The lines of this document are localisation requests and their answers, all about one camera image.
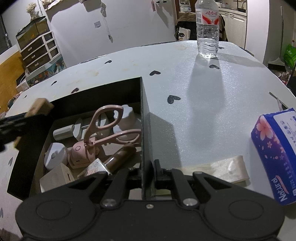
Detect engraved wooden square block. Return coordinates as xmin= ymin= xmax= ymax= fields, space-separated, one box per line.
xmin=14 ymin=98 xmax=54 ymax=150

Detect black storage box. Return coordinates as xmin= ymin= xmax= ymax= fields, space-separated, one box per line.
xmin=7 ymin=77 xmax=152 ymax=200

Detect white power adapter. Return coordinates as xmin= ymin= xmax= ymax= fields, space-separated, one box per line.
xmin=40 ymin=163 xmax=75 ymax=193

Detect brown cosmetic tube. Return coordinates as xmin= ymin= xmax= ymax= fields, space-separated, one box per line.
xmin=104 ymin=143 xmax=137 ymax=174

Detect small patterned card box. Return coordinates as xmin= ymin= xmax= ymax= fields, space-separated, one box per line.
xmin=77 ymin=158 xmax=111 ymax=179

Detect white round disc device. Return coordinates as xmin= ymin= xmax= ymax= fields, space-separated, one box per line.
xmin=44 ymin=143 xmax=68 ymax=171

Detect clear plastic bag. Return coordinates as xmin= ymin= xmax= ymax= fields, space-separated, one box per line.
xmin=178 ymin=155 xmax=249 ymax=183

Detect pink small round device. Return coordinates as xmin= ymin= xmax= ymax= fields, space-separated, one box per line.
xmin=67 ymin=141 xmax=99 ymax=169

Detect grey white cylinder stick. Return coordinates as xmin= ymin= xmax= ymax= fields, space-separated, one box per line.
xmin=53 ymin=125 xmax=74 ymax=141

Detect white ceramic jar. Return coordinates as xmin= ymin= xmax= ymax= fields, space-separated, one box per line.
xmin=113 ymin=104 xmax=141 ymax=141

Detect pink eyelash curler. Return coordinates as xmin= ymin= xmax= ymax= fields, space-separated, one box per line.
xmin=81 ymin=105 xmax=142 ymax=162

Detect white drawer cabinet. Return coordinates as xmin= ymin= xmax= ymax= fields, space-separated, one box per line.
xmin=20 ymin=31 xmax=61 ymax=73

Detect glass fish tank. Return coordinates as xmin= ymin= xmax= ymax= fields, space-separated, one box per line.
xmin=16 ymin=16 xmax=50 ymax=50

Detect blue floral tissue pack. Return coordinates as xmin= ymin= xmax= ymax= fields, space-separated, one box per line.
xmin=251 ymin=108 xmax=296 ymax=206

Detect metal tweezers on table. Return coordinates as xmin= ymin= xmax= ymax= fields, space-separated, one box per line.
xmin=269 ymin=92 xmax=289 ymax=111

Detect clear plastic water bottle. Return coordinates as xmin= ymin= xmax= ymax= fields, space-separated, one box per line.
xmin=195 ymin=0 xmax=219 ymax=59

